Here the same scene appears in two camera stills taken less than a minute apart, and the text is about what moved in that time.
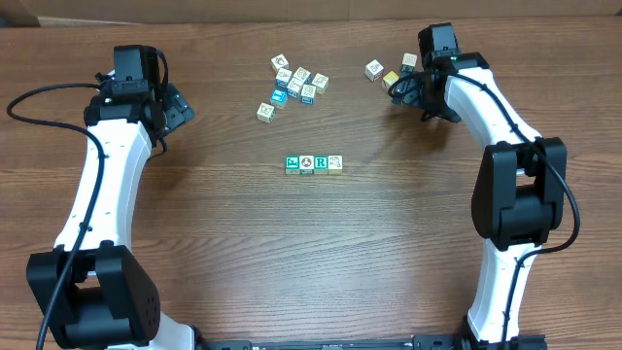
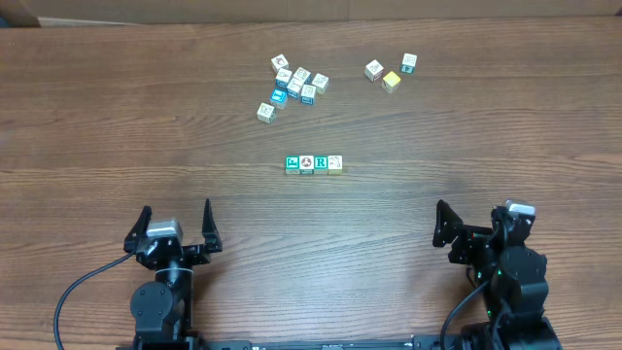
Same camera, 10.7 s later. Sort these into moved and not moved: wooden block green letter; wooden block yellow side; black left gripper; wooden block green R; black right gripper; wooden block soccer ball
Moved: black left gripper; black right gripper
Not moved: wooden block green R; wooden block soccer ball; wooden block yellow side; wooden block green letter
